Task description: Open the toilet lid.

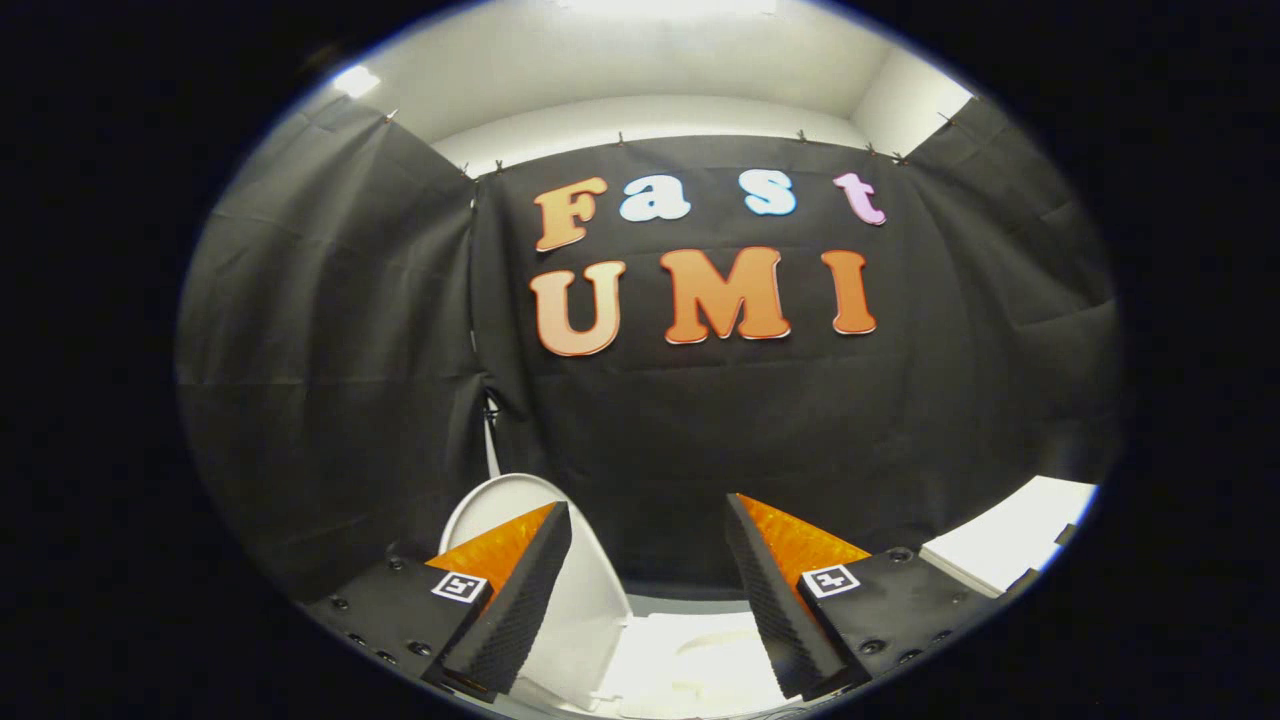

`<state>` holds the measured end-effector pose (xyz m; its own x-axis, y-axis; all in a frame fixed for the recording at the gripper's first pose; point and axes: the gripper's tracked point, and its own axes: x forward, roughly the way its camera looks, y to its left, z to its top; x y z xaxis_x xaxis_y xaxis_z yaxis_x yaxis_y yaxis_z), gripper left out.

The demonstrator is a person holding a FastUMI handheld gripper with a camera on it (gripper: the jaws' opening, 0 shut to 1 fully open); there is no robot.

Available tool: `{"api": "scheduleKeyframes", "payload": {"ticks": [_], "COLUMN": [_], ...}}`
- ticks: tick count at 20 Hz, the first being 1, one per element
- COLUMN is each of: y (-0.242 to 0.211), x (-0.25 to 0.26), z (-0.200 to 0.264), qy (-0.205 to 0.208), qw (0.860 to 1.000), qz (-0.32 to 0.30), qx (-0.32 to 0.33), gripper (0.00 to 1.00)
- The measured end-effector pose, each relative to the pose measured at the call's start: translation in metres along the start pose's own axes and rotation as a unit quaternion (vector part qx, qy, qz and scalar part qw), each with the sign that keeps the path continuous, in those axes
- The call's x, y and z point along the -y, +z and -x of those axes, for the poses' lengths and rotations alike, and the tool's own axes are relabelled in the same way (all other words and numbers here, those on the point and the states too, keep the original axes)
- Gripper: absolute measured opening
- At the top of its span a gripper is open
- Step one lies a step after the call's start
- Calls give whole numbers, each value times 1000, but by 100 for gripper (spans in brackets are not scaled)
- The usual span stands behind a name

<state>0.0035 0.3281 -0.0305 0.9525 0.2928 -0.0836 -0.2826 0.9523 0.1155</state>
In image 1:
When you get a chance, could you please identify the black backdrop cloth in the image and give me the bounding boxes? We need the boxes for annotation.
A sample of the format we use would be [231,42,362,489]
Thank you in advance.
[178,95,1126,603]

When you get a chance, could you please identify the white stand pole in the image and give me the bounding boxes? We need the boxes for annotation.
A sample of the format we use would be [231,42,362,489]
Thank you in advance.
[482,392,503,481]

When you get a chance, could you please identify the large ceiling light panel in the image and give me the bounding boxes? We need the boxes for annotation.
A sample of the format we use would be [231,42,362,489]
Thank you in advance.
[558,0,783,17]

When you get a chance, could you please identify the white toilet lid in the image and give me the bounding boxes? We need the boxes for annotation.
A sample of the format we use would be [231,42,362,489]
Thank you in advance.
[438,473,634,709]

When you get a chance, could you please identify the white toilet bowl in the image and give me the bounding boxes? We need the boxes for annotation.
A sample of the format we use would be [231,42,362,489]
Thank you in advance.
[596,596,796,719]

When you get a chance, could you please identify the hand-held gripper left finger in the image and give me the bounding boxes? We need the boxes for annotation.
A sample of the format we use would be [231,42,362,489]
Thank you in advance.
[303,501,574,701]

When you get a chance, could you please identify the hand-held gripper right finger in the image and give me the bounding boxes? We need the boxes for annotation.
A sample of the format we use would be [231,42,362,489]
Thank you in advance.
[724,492,1004,702]

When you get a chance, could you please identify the white drawer cabinet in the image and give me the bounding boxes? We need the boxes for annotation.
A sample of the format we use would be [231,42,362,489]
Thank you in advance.
[918,475,1100,599]

